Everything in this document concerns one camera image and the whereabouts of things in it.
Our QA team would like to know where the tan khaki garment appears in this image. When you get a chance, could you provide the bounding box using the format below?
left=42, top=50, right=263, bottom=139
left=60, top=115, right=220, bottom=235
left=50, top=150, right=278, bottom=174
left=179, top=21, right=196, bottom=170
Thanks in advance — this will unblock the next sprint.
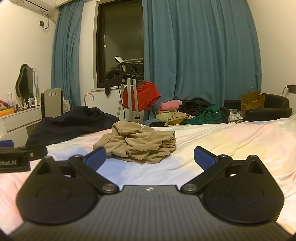
left=93, top=121, right=177, bottom=164

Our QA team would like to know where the black clothes pile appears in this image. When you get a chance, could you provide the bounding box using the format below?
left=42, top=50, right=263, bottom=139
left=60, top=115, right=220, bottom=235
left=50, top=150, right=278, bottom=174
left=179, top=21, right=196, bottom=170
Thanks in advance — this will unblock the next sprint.
left=177, top=98, right=230, bottom=123

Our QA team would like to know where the beige clothes pile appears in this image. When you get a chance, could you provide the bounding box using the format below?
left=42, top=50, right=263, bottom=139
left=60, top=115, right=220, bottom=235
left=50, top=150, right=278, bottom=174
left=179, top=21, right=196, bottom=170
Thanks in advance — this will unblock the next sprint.
left=155, top=110, right=193, bottom=126

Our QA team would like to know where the white dresser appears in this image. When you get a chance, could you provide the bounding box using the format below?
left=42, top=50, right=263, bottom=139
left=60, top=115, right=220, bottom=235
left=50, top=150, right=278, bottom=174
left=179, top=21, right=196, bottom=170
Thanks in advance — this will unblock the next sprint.
left=0, top=106, right=42, bottom=147

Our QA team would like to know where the black jacket on bed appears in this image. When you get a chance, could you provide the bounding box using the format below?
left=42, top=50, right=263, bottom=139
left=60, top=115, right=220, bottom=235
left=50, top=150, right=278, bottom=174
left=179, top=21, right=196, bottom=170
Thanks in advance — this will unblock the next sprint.
left=26, top=106, right=119, bottom=146

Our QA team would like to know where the green garment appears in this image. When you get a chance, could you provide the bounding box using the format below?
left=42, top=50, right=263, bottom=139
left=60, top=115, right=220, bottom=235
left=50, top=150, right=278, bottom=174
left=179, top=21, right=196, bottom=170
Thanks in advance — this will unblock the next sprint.
left=181, top=105, right=223, bottom=125

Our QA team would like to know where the white spray bottle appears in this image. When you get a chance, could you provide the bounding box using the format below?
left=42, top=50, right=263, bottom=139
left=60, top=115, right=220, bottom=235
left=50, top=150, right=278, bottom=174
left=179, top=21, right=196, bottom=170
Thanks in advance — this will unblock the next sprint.
left=7, top=90, right=13, bottom=107

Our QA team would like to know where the pink cane hook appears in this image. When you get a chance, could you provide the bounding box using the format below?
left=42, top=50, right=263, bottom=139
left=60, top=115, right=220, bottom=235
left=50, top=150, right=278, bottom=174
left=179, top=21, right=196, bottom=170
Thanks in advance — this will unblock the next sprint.
left=83, top=92, right=95, bottom=106

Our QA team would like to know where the pink folded garment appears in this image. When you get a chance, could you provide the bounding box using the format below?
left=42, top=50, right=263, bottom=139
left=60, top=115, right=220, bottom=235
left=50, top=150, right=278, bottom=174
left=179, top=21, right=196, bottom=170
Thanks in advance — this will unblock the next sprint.
left=159, top=99, right=182, bottom=111

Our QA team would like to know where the grey chair back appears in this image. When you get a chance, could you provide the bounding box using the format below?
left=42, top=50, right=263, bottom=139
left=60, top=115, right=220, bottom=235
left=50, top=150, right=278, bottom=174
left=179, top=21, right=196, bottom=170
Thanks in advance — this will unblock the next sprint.
left=41, top=88, right=63, bottom=118

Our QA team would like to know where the brown paper bag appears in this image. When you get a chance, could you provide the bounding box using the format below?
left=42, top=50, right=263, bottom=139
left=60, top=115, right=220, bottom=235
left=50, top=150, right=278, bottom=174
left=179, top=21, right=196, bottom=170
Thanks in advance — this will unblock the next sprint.
left=241, top=87, right=265, bottom=115

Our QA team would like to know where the black sofa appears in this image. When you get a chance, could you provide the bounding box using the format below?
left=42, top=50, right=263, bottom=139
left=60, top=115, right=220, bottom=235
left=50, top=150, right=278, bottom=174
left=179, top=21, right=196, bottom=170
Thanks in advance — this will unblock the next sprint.
left=244, top=93, right=292, bottom=121

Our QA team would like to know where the red shirt on stand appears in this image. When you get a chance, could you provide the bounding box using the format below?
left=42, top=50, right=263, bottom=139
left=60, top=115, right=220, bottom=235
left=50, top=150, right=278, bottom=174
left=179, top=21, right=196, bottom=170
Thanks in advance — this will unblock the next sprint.
left=122, top=80, right=161, bottom=111

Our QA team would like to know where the garment steamer stand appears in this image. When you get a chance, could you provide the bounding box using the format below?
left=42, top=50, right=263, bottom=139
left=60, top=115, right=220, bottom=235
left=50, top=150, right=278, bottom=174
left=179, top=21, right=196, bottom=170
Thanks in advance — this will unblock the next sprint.
left=114, top=56, right=141, bottom=123

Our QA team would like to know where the blue curtain right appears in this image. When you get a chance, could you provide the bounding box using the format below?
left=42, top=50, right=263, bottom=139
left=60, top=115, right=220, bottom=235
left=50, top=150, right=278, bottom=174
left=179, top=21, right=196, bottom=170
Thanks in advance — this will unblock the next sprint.
left=141, top=0, right=263, bottom=126

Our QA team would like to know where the blue curtain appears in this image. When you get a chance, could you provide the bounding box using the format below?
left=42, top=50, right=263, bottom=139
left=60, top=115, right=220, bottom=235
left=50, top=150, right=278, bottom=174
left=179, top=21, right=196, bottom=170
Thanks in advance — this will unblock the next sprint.
left=51, top=1, right=84, bottom=108
left=141, top=0, right=263, bottom=126

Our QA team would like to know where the blue curtain left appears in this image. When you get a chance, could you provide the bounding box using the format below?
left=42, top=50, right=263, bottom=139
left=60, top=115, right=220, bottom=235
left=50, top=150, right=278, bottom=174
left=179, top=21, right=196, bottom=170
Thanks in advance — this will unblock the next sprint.
left=51, top=1, right=84, bottom=108

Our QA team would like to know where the dark window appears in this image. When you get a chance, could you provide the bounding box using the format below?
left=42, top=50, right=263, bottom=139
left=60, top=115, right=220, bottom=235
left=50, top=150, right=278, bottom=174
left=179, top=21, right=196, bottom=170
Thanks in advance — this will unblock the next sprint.
left=95, top=1, right=144, bottom=88

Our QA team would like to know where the white air conditioner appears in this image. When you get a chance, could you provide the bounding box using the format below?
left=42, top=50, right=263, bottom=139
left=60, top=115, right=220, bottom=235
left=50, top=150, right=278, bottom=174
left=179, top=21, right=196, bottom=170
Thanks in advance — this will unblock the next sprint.
left=10, top=0, right=55, bottom=15

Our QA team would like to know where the wavy frame mirror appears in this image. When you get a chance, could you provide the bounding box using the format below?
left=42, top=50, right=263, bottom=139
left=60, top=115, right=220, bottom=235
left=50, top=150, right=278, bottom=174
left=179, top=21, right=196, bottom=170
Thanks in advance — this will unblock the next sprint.
left=15, top=64, right=39, bottom=105

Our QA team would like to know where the wall power socket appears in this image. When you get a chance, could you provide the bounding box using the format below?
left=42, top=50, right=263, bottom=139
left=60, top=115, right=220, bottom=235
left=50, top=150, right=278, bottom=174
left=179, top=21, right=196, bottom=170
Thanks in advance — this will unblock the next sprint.
left=287, top=84, right=296, bottom=94

